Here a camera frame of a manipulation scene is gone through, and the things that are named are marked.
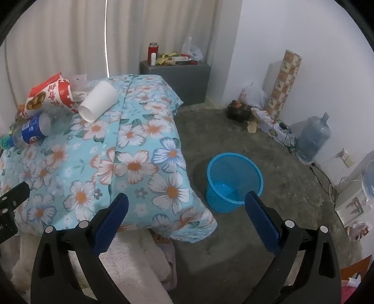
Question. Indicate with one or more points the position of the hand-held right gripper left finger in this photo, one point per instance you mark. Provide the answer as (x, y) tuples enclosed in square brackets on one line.
[(112, 222)]

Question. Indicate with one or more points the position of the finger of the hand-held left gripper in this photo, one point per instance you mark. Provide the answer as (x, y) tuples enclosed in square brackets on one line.
[(16, 195)]

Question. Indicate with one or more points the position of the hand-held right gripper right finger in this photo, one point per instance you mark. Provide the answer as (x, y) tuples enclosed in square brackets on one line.
[(261, 222)]

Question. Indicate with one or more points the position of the blue plastic wastebasket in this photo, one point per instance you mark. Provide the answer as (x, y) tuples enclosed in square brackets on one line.
[(222, 190)]

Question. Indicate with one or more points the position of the clear bottle with blue label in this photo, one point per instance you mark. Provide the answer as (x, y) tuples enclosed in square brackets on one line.
[(33, 130)]

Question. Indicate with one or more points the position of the red and white carton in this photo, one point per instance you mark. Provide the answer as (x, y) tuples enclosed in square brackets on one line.
[(62, 96)]

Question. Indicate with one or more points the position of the white paper cup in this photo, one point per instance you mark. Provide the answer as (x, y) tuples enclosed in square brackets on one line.
[(98, 100)]

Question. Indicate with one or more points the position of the white fluffy blanket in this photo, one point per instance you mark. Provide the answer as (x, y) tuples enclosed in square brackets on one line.
[(131, 263)]

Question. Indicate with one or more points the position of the teal fuzzy cloth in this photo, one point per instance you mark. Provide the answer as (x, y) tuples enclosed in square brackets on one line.
[(4, 141)]

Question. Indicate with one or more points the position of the pale purple cloth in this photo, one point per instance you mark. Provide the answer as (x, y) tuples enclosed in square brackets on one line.
[(168, 254)]

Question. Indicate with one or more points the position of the floral light blue blanket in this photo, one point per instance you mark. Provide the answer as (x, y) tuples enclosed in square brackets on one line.
[(140, 140)]

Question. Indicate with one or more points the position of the white water dispenser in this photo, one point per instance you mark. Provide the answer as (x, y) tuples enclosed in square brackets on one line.
[(350, 201)]

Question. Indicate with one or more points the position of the tan wooden block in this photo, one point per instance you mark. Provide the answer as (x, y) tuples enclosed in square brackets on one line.
[(252, 127)]

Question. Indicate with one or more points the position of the large blue water jug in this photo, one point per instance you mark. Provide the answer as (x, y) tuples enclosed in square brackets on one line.
[(312, 137)]

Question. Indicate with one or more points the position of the white printed cardboard box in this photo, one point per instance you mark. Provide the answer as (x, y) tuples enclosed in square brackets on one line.
[(267, 119)]

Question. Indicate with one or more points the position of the orange wooden furniture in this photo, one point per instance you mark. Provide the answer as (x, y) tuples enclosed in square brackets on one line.
[(355, 267)]

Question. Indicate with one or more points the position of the pink cloth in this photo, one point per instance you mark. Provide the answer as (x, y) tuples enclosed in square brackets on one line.
[(349, 290)]

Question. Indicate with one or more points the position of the black box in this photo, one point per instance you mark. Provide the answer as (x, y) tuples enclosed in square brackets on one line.
[(238, 112)]

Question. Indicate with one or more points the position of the blue dispenser water jug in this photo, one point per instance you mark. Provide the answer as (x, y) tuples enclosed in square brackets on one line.
[(368, 188)]

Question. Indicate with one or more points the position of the white plastic shopping bag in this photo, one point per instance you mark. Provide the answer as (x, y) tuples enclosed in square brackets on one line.
[(254, 93)]

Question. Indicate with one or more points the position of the tall patterned cardboard box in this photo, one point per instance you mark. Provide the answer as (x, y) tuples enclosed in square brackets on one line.
[(285, 81)]

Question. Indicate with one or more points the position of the grey cabinet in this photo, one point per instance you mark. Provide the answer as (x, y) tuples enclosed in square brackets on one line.
[(175, 79)]

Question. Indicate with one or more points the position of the white pleated curtain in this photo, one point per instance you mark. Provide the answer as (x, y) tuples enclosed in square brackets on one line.
[(58, 38)]

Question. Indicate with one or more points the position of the small white bottle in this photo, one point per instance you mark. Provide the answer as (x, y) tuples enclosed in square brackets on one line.
[(153, 60)]

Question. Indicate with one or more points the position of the pile of yellow snack packets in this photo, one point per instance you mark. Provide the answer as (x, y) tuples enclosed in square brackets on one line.
[(166, 58)]

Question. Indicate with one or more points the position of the red jar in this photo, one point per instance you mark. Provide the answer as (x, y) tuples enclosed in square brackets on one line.
[(153, 51)]

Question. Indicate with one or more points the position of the clear plastic bag with knot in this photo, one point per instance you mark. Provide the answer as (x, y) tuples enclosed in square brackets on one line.
[(191, 51)]

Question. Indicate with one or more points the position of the white wall socket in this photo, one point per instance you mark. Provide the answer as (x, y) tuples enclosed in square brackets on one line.
[(347, 157)]

